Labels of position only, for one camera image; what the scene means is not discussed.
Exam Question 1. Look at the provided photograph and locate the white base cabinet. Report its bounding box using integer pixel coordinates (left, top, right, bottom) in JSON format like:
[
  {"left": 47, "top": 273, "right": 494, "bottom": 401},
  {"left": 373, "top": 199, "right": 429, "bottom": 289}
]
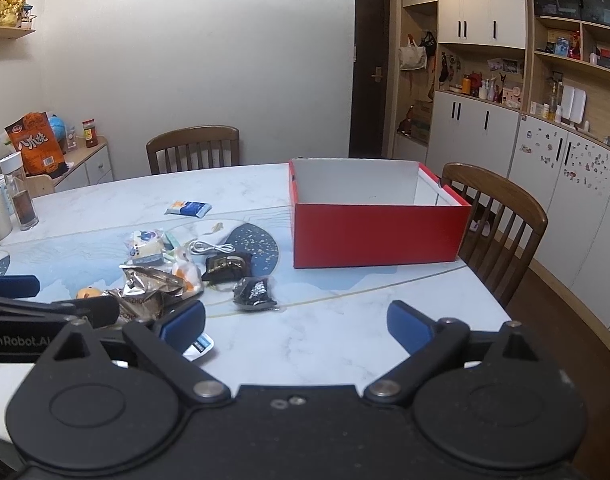
[{"left": 427, "top": 91, "right": 610, "bottom": 331}]

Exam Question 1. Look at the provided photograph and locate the clear packet orange pastry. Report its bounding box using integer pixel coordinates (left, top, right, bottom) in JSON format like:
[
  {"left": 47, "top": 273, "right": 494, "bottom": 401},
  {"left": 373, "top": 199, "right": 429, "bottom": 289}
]
[{"left": 170, "top": 252, "right": 203, "bottom": 296}]

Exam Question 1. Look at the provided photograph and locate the white USB cable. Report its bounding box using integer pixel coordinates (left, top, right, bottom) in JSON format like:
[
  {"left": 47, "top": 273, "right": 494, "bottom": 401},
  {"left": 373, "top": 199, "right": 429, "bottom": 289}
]
[{"left": 189, "top": 240, "right": 236, "bottom": 257}]

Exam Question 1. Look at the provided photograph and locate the brown wooden chair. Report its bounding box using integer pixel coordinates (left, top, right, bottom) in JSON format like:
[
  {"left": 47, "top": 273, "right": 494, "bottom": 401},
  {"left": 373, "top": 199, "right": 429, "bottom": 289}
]
[
  {"left": 441, "top": 162, "right": 549, "bottom": 309},
  {"left": 146, "top": 125, "right": 241, "bottom": 176}
]

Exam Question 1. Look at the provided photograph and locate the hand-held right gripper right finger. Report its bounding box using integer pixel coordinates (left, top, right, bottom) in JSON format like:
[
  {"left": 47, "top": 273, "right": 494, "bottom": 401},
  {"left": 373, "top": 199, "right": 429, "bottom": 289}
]
[{"left": 362, "top": 300, "right": 558, "bottom": 406}]

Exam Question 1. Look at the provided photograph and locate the dark brown snack packet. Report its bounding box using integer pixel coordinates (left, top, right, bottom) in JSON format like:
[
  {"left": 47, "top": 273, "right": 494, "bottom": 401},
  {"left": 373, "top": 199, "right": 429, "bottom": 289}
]
[{"left": 201, "top": 251, "right": 253, "bottom": 283}]

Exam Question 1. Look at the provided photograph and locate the wooden open shelf unit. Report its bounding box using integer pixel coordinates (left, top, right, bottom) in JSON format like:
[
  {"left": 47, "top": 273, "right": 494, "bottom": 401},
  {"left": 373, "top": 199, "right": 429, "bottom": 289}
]
[{"left": 527, "top": 12, "right": 610, "bottom": 153}]

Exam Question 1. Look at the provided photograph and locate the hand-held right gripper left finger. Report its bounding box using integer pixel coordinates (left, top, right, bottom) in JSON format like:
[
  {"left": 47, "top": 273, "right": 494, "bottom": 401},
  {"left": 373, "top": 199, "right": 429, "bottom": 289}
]
[{"left": 35, "top": 300, "right": 233, "bottom": 406}]

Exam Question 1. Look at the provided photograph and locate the blue globe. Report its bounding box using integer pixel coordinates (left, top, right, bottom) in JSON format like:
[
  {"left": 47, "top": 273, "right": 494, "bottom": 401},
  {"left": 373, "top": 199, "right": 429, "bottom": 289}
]
[{"left": 49, "top": 115, "right": 67, "bottom": 153}]

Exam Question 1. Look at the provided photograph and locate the red cardboard box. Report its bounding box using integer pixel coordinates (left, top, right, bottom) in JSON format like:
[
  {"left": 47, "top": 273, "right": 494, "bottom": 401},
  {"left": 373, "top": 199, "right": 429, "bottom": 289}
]
[{"left": 288, "top": 158, "right": 472, "bottom": 270}]

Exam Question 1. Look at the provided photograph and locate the black snack in clear packet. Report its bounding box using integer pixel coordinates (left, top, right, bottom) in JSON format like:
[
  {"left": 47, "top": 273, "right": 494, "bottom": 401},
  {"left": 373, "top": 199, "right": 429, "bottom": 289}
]
[{"left": 232, "top": 276, "right": 278, "bottom": 309}]

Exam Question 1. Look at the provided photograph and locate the marble patterned desktop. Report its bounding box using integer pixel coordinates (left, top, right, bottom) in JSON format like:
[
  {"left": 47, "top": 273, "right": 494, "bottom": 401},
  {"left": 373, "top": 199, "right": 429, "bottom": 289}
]
[{"left": 0, "top": 161, "right": 514, "bottom": 453}]

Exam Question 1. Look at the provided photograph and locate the blue tissue pack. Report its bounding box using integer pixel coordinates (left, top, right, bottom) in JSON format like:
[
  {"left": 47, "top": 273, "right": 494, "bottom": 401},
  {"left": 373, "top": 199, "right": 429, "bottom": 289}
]
[{"left": 164, "top": 200, "right": 213, "bottom": 219}]

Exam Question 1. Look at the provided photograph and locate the white side cabinet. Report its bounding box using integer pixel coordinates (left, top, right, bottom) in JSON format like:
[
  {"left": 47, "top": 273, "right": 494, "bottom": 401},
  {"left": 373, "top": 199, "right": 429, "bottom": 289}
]
[{"left": 25, "top": 136, "right": 115, "bottom": 196}]

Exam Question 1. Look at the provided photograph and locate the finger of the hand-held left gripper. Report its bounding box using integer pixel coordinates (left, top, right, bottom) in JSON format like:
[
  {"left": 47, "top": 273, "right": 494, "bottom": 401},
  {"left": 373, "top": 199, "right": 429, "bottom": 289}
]
[
  {"left": 0, "top": 275, "right": 41, "bottom": 301},
  {"left": 51, "top": 295, "right": 121, "bottom": 329}
]

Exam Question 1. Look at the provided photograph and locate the white wall cabinet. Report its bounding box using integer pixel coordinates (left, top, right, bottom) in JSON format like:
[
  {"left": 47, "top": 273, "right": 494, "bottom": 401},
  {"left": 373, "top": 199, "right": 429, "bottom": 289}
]
[{"left": 401, "top": 0, "right": 528, "bottom": 51}]

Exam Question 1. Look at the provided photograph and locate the glass bottle white lid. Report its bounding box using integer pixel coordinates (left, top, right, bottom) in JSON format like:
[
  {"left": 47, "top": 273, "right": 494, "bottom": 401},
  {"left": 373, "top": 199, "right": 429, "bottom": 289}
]
[{"left": 0, "top": 152, "right": 39, "bottom": 231}]

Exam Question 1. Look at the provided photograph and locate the brown cardboard box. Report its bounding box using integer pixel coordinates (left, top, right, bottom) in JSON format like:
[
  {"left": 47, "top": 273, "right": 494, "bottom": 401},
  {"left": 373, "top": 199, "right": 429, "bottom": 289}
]
[{"left": 410, "top": 100, "right": 433, "bottom": 143}]

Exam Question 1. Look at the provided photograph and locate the light wooden stand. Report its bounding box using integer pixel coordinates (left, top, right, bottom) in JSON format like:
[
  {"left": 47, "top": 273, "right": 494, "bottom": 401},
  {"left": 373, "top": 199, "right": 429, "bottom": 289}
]
[{"left": 25, "top": 174, "right": 56, "bottom": 198}]

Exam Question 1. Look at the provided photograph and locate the orange snack bag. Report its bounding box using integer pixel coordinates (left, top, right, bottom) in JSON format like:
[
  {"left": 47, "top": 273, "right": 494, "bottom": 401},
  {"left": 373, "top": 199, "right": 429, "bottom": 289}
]
[{"left": 5, "top": 111, "right": 68, "bottom": 177}]

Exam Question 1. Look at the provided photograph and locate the white tote bag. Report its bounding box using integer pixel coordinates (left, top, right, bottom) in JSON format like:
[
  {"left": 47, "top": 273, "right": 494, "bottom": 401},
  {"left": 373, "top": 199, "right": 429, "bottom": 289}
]
[{"left": 399, "top": 35, "right": 428, "bottom": 71}]

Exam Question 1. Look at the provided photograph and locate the white bread packet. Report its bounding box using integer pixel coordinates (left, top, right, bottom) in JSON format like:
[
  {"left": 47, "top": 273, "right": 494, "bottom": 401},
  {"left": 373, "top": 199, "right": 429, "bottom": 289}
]
[{"left": 124, "top": 230, "right": 166, "bottom": 266}]

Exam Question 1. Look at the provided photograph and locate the silver foil packet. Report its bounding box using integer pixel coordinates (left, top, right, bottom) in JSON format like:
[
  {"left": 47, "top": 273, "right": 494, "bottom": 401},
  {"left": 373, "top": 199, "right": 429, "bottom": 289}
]
[{"left": 119, "top": 266, "right": 186, "bottom": 321}]

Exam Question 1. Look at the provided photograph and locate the dark brown door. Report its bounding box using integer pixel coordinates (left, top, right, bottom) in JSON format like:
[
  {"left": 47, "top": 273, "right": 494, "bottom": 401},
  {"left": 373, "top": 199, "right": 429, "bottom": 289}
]
[{"left": 349, "top": 0, "right": 392, "bottom": 159}]

